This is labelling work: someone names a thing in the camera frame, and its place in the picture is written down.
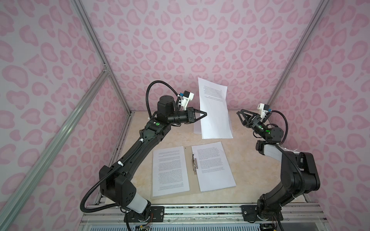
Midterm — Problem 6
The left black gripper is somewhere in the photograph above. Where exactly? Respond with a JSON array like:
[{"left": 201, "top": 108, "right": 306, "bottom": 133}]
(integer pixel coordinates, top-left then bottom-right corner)
[{"left": 167, "top": 108, "right": 207, "bottom": 126}]

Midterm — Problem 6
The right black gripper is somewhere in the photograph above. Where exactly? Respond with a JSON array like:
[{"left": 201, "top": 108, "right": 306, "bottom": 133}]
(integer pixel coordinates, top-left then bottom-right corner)
[{"left": 237, "top": 114, "right": 270, "bottom": 142}]

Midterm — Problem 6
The text sheet back overlapping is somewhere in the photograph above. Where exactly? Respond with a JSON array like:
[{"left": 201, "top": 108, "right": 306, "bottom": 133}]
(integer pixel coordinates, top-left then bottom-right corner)
[{"left": 198, "top": 78, "right": 233, "bottom": 139}]

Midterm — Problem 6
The large text sheet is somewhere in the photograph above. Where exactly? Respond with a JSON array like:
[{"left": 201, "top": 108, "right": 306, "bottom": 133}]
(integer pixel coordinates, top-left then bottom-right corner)
[{"left": 152, "top": 146, "right": 190, "bottom": 197}]

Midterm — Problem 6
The beige paper folder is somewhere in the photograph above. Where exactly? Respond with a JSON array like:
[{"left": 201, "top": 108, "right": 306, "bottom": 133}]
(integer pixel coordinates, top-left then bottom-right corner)
[{"left": 151, "top": 146, "right": 201, "bottom": 199}]

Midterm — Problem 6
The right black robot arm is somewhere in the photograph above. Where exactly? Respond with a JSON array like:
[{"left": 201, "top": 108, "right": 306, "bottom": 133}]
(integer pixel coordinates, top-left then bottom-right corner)
[{"left": 237, "top": 109, "right": 320, "bottom": 223}]

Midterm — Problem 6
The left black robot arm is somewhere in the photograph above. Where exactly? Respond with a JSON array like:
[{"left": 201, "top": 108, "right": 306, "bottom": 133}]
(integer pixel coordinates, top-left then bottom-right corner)
[{"left": 98, "top": 95, "right": 207, "bottom": 221}]

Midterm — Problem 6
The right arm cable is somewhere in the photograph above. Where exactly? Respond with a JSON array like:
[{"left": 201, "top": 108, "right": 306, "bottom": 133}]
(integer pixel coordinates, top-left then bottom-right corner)
[{"left": 267, "top": 110, "right": 305, "bottom": 191}]

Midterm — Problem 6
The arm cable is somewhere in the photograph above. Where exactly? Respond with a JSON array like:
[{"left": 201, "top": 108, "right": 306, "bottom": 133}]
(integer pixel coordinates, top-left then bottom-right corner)
[
  {"left": 79, "top": 80, "right": 180, "bottom": 213},
  {"left": 267, "top": 110, "right": 305, "bottom": 191}
]

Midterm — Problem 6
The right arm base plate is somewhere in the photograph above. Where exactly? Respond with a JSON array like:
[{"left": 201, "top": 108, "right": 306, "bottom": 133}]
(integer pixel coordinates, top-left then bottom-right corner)
[{"left": 240, "top": 205, "right": 284, "bottom": 223}]

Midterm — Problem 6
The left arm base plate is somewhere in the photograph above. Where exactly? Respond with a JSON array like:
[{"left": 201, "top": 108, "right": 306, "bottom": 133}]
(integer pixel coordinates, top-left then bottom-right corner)
[{"left": 124, "top": 205, "right": 164, "bottom": 223}]

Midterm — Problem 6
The left corner aluminium post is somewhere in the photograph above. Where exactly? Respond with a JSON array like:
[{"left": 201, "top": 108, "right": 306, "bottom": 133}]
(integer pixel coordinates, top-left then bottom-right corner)
[{"left": 70, "top": 0, "right": 132, "bottom": 115}]

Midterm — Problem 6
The corner aluminium post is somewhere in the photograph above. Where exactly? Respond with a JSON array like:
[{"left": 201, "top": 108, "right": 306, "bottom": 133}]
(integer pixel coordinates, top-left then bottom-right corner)
[
  {"left": 267, "top": 0, "right": 331, "bottom": 106},
  {"left": 70, "top": 0, "right": 132, "bottom": 115}
]

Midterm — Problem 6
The right corner aluminium post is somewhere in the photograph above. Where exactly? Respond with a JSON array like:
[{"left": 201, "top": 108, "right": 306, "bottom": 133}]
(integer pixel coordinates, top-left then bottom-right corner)
[{"left": 267, "top": 0, "right": 331, "bottom": 106}]

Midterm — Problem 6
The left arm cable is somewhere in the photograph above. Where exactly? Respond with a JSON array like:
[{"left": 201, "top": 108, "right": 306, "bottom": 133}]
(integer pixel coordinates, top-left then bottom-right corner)
[{"left": 79, "top": 80, "right": 180, "bottom": 213}]

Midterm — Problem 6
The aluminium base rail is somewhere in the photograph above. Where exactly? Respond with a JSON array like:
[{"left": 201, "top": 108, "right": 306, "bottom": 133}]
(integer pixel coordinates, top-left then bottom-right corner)
[{"left": 78, "top": 203, "right": 331, "bottom": 231}]

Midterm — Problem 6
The diagonal aluminium frame bar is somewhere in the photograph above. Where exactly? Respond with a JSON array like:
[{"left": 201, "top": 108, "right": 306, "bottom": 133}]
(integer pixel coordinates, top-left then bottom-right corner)
[{"left": 1, "top": 70, "right": 110, "bottom": 231}]

